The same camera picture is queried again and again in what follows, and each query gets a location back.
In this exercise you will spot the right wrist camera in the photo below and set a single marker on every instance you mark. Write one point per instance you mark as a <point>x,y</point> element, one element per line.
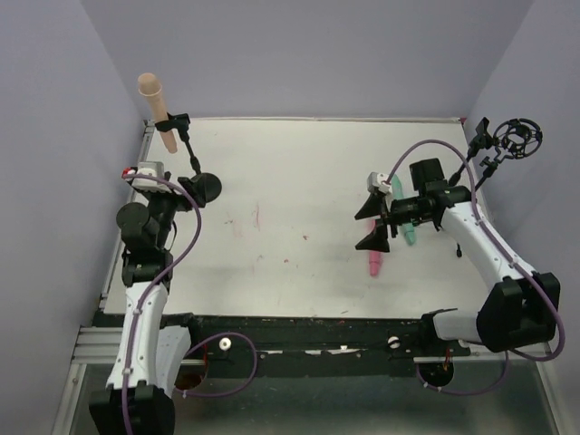
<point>378,183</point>

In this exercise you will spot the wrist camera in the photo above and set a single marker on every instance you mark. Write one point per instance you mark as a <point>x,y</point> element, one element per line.
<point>378,183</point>
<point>147,174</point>

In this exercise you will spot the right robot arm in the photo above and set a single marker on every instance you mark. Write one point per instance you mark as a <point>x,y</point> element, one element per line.
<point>521,306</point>

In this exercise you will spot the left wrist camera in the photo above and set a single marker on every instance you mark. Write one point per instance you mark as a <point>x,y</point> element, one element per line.
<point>147,174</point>

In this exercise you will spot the black front mounting rail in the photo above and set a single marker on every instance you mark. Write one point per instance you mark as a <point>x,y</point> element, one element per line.
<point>298,347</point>

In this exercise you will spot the black tripod shock-mount stand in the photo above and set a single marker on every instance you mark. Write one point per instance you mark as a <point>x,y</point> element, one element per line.
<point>515,139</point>

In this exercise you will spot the aluminium extrusion frame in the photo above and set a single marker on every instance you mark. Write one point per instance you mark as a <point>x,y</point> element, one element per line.
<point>100,343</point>

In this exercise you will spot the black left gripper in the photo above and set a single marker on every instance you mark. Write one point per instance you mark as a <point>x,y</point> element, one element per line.
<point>168,199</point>

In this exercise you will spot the teal microphone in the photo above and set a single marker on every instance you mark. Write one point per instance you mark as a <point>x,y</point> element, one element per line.
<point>406,229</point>

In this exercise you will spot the black round-base clip stand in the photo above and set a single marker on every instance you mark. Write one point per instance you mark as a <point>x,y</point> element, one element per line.
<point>180,123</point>

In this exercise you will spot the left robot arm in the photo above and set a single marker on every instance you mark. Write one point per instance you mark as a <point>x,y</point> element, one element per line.
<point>137,395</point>

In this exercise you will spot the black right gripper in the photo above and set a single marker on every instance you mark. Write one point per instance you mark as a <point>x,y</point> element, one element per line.
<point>386,217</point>

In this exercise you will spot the pink microphone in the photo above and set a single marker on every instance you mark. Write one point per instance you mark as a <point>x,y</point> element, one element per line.
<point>375,257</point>

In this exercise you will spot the peach microphone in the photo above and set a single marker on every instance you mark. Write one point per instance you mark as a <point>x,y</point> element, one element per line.
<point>150,87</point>

